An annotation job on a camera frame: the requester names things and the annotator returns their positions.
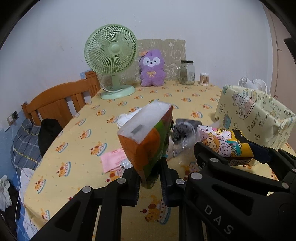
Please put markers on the blue plaid bedding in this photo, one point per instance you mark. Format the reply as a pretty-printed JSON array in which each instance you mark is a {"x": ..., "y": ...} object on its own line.
[{"x": 25, "y": 152}]

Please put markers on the green desk fan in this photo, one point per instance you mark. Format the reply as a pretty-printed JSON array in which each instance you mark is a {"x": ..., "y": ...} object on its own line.
[{"x": 109, "y": 51}]

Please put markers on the grey knitted pouch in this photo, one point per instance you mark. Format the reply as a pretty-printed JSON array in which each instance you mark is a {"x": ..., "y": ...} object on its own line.
[{"x": 184, "y": 128}]

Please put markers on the yellow cartoon tablecloth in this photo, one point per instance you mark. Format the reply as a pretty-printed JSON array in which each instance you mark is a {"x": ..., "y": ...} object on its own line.
[{"x": 170, "y": 163}]

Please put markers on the cotton swab container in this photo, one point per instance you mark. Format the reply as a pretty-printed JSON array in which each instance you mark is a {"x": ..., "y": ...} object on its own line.
[{"x": 204, "y": 79}]

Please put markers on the orange green tissue pack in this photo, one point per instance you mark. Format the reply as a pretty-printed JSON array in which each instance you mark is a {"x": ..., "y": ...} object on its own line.
[{"x": 145, "y": 139}]

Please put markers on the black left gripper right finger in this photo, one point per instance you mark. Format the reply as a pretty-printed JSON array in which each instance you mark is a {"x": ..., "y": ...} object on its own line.
[{"x": 223, "y": 203}]

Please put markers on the white towel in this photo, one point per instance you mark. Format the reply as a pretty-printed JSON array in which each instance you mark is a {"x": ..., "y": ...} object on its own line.
[{"x": 124, "y": 118}]

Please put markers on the purple plush bunny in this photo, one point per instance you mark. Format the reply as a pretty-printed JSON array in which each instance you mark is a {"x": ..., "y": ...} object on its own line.
[{"x": 151, "y": 67}]

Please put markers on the clear plastic packet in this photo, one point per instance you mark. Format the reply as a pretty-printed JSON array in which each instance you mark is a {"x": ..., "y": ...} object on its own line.
[{"x": 186, "y": 144}]

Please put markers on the beige cartoon cardboard panel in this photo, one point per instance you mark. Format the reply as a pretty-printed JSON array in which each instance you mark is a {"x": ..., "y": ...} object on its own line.
[{"x": 172, "y": 50}]

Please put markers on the white standing fan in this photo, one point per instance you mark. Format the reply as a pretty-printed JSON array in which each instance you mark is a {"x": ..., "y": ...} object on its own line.
[{"x": 256, "y": 84}]

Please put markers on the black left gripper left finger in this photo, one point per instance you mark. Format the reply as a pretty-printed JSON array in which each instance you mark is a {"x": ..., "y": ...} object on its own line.
[{"x": 94, "y": 214}]

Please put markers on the glass jar with lid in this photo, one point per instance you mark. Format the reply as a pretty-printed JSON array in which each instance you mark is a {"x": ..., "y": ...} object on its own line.
[{"x": 187, "y": 72}]

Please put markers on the black cloth on chair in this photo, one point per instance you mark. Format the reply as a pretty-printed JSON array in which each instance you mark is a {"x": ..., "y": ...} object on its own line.
[{"x": 49, "y": 130}]

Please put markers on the cartoon character yellow box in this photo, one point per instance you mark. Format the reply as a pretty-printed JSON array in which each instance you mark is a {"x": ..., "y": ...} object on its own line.
[{"x": 229, "y": 144}]

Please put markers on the yellow cartoon storage box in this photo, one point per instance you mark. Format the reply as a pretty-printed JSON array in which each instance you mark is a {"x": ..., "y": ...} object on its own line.
[{"x": 261, "y": 118}]

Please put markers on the wall power socket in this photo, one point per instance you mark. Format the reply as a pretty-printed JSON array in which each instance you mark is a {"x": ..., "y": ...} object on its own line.
[{"x": 12, "y": 118}]

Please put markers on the wooden chair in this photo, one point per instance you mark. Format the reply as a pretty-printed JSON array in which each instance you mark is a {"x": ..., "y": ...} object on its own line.
[{"x": 52, "y": 103}]

